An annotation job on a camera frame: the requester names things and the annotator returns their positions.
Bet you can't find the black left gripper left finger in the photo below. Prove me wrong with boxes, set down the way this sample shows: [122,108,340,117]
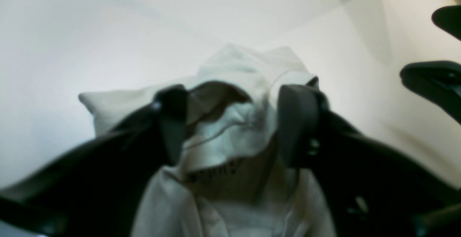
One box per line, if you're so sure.
[0,85,188,237]

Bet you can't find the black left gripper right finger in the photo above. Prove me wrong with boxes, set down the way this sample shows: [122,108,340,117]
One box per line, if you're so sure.
[278,85,460,237]

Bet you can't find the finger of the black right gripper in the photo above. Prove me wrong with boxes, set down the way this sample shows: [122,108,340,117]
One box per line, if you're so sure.
[400,61,461,124]
[431,5,461,41]

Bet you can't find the grey t-shirt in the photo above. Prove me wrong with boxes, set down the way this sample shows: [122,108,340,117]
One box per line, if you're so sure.
[79,45,336,237]

